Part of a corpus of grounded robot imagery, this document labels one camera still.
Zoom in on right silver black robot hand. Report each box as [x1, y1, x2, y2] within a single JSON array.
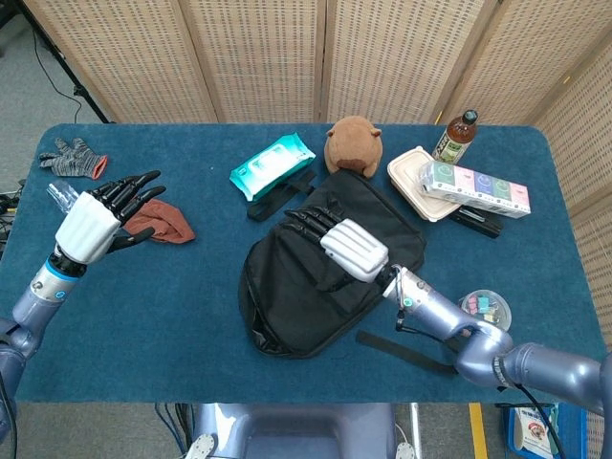
[[284, 206, 389, 284]]

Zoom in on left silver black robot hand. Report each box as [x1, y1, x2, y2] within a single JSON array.
[[54, 169, 167, 265]]

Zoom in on blue-grey robot torso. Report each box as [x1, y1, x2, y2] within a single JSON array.
[[184, 402, 398, 459]]

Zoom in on grey knitted work glove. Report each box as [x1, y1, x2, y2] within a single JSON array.
[[37, 137, 109, 181]]

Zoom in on blue crate with white bag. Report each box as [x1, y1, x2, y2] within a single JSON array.
[[506, 404, 587, 459]]

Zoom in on rust brown cloth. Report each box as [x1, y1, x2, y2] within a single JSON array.
[[124, 199, 197, 245]]

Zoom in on dark tea bottle green label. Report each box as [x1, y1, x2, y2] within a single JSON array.
[[431, 109, 479, 164]]

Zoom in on teal wet wipes pack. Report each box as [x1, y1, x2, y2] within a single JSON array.
[[229, 132, 317, 202]]

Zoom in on clear plastic water bottle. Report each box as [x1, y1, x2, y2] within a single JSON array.
[[46, 180, 80, 216]]

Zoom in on blue felt table cover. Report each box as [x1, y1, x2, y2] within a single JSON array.
[[0, 122, 604, 405]]

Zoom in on black cable bundle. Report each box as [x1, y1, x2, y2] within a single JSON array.
[[0, 179, 25, 259]]

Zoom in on multicolour tissue packet bundle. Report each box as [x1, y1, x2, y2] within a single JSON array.
[[418, 160, 532, 220]]

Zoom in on beige lidded lunch box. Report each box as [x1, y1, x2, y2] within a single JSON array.
[[386, 145, 463, 224]]

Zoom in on black fabric backpack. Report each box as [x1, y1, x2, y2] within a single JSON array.
[[237, 169, 463, 377]]

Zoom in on brown capybara plush toy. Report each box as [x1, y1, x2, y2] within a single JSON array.
[[323, 115, 384, 181]]

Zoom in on black stapler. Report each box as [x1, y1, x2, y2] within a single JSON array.
[[448, 206, 506, 239]]

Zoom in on thin black floor cable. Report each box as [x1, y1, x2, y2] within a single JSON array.
[[31, 26, 82, 125]]

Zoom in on cable bundle under table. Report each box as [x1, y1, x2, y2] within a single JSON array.
[[155, 403, 193, 459]]

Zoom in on clear cup of binder clips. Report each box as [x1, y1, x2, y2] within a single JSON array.
[[456, 289, 513, 331]]

